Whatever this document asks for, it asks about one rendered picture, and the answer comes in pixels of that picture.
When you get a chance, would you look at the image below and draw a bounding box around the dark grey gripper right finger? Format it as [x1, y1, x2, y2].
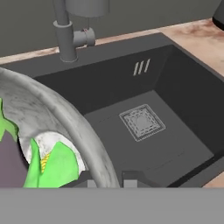
[121, 170, 162, 189]

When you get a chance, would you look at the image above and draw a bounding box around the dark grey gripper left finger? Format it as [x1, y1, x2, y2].
[60, 171, 98, 189]

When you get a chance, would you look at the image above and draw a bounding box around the grey marbled bowl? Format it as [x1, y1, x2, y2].
[0, 67, 121, 189]

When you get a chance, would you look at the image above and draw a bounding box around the corn cob in green husk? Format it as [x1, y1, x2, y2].
[22, 137, 81, 189]

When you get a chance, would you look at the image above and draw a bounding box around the dark grey sink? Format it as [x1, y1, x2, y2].
[0, 31, 224, 189]

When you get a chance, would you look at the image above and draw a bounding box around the purple eggplant with green stem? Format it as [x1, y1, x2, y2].
[0, 97, 32, 189]

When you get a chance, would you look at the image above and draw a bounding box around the grey tap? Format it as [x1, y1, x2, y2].
[52, 0, 111, 63]

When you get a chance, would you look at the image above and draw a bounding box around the black object on worktop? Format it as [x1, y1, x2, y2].
[211, 0, 224, 32]

